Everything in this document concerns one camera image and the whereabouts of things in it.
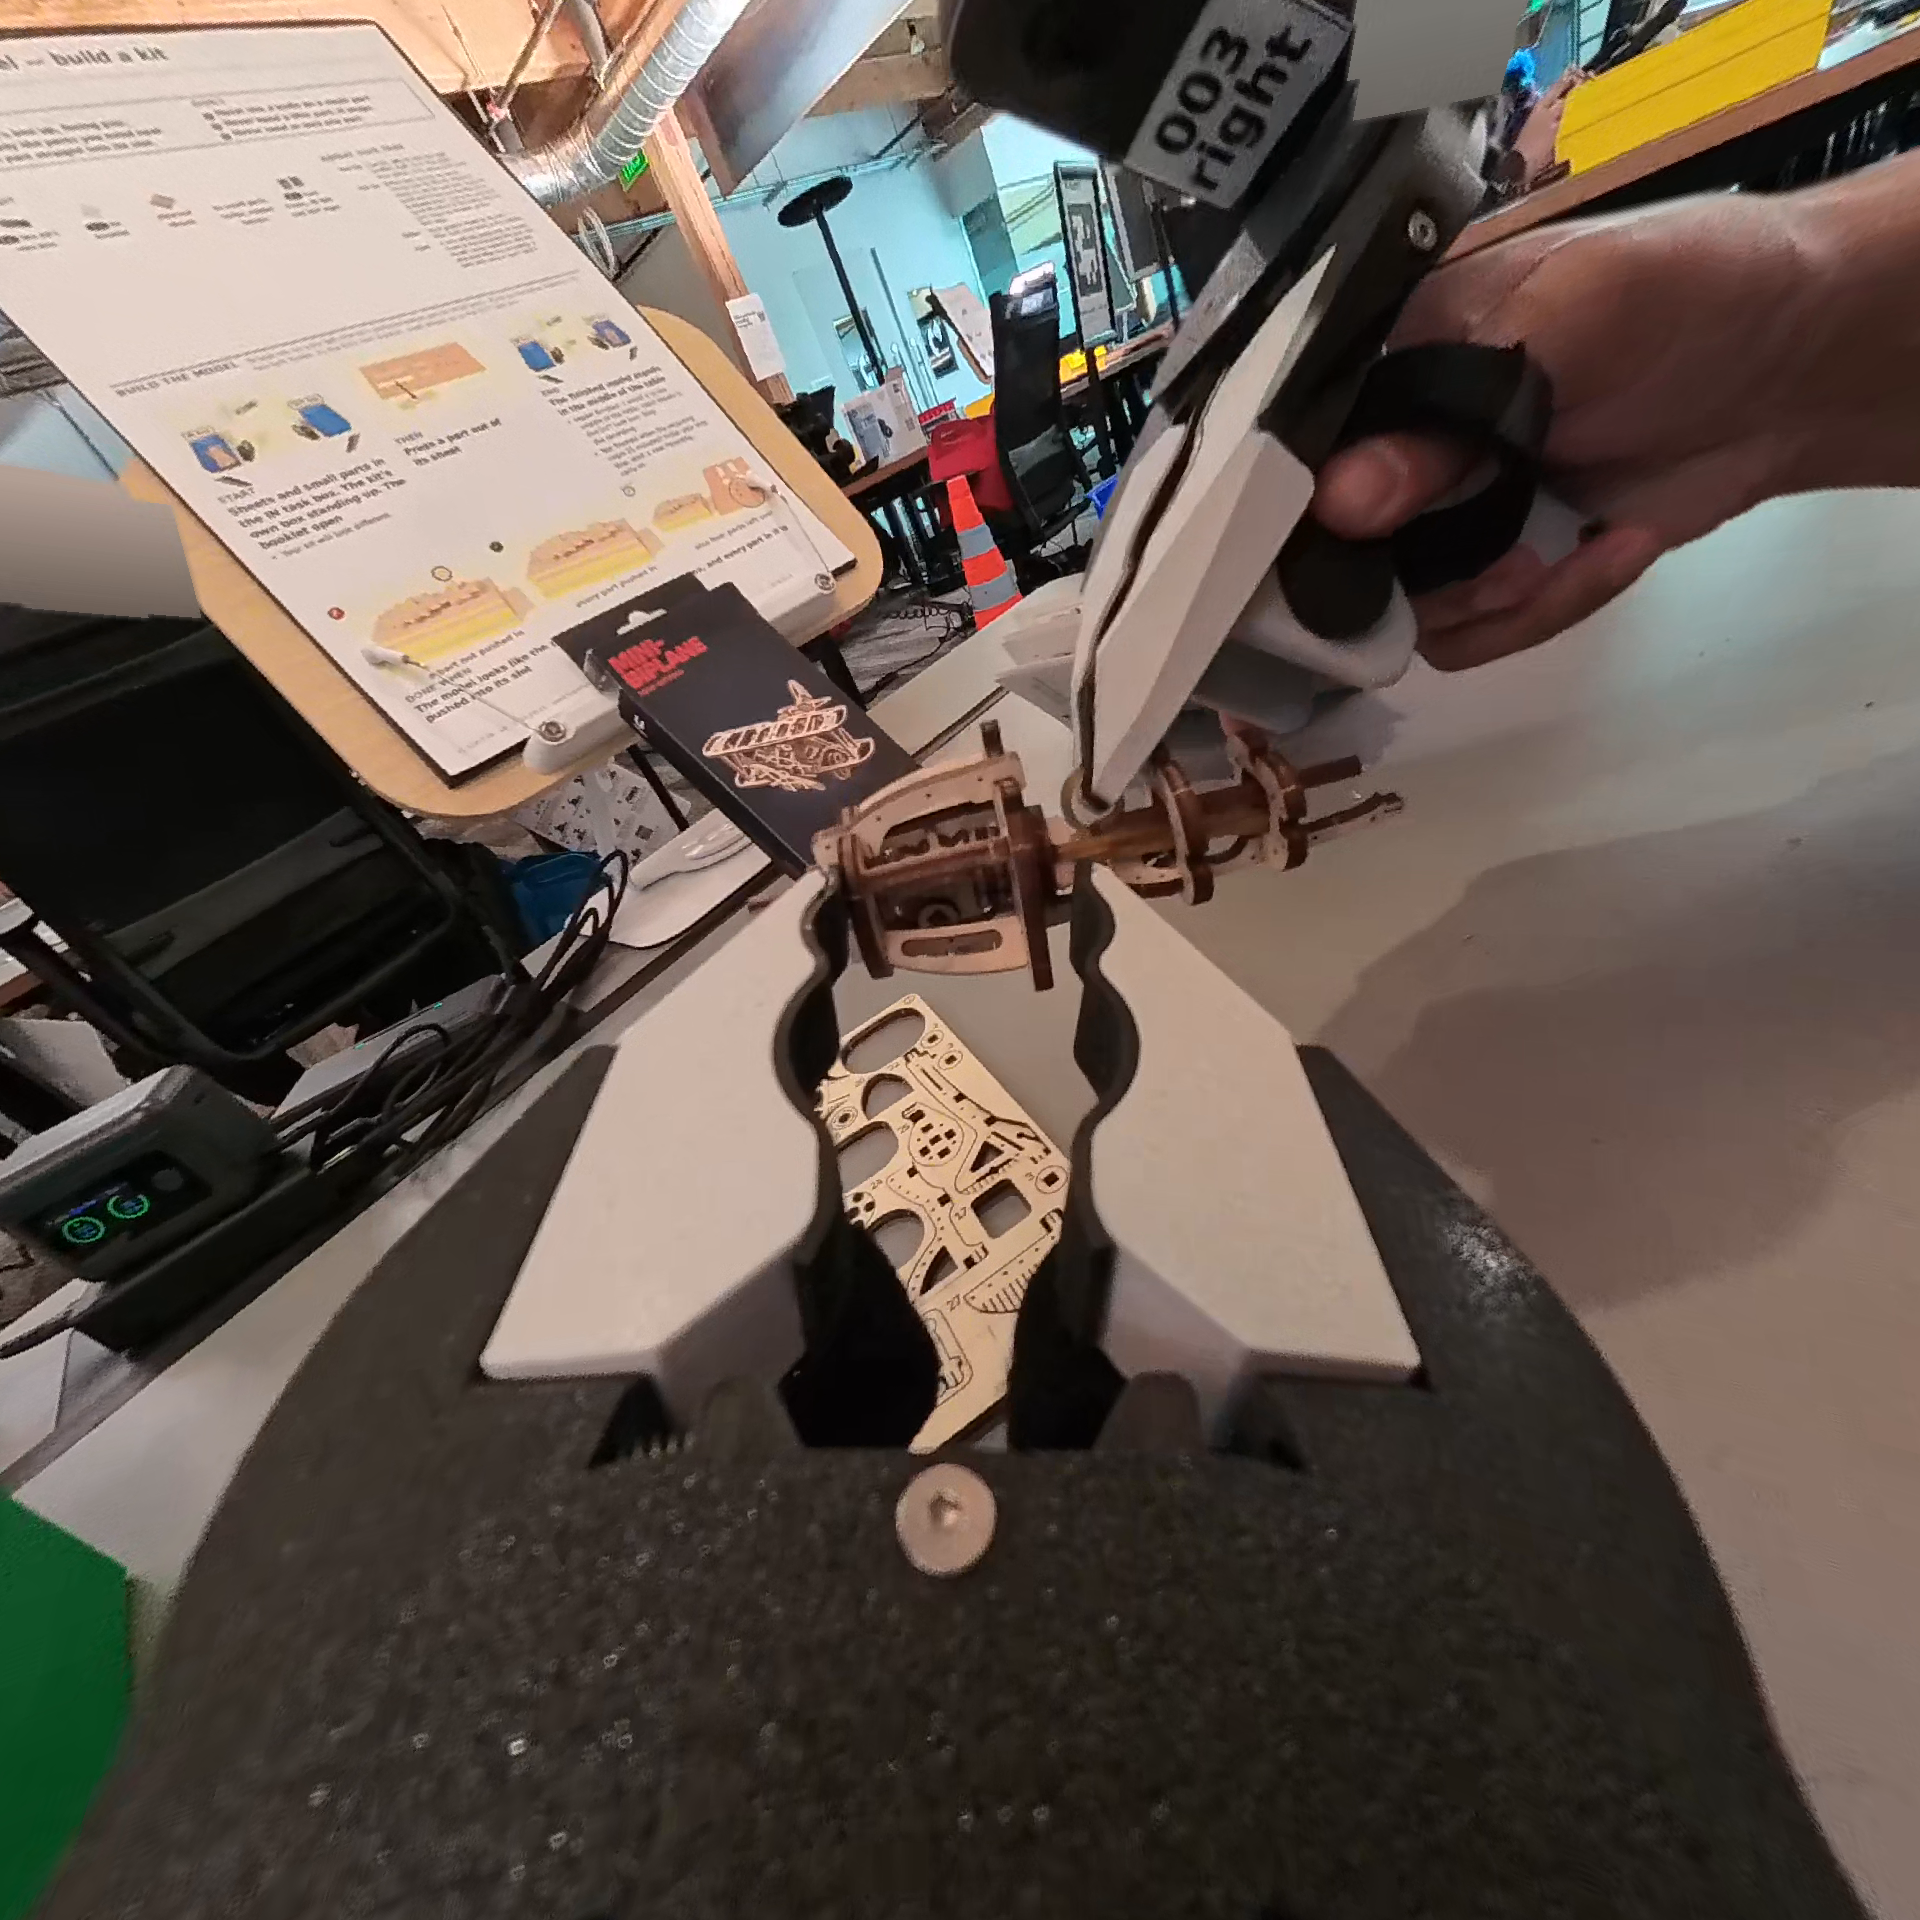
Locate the orange traffic cone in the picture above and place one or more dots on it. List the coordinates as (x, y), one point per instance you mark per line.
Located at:
(983, 564)

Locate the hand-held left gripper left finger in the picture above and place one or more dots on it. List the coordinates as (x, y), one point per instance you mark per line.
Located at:
(662, 1201)

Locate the wooden gear model assembly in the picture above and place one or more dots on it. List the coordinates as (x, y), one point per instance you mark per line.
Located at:
(931, 938)

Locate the black cardboard box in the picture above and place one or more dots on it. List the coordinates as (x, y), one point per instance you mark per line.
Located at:
(705, 692)

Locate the green plastic bin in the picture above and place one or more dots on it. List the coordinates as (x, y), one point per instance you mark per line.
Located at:
(61, 1695)

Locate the black office chair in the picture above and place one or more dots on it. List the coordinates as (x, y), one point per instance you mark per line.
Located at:
(1037, 405)

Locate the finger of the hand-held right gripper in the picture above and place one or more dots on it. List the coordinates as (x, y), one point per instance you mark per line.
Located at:
(1119, 587)
(1215, 571)

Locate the black floor lamp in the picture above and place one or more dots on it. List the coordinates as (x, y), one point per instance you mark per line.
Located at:
(827, 212)

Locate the person's right hand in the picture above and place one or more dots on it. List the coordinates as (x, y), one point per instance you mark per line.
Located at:
(1635, 390)

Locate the yellow plastic bin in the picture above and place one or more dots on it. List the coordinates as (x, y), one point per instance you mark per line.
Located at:
(1681, 91)

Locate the power station with green display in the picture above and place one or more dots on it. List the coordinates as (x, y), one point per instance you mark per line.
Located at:
(137, 1155)

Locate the laser-cut wooden parts sheet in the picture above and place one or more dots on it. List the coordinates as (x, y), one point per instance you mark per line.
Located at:
(1037, 1185)

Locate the white stand base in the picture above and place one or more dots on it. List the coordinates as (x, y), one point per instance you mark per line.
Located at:
(662, 893)

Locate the white instruction sign board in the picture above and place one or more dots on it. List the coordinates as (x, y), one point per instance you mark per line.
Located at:
(375, 300)

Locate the silver air duct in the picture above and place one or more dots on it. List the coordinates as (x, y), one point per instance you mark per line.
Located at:
(599, 159)

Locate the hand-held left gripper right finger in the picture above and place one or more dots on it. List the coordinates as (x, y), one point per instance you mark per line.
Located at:
(1260, 1201)

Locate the black metal stand frame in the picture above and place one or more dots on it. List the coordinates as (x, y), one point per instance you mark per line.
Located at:
(226, 839)

